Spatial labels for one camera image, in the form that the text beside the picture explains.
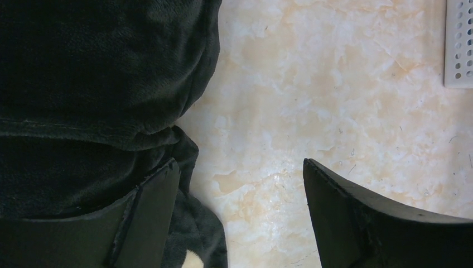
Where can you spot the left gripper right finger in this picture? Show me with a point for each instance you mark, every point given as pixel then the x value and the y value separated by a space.
pixel 356 227

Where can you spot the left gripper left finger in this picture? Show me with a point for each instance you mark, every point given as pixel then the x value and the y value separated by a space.
pixel 130 232

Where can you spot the white plastic basket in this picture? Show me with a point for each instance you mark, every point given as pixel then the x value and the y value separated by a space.
pixel 458 45

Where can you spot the black blanket with tan flowers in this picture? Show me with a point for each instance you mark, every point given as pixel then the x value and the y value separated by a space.
pixel 90 95

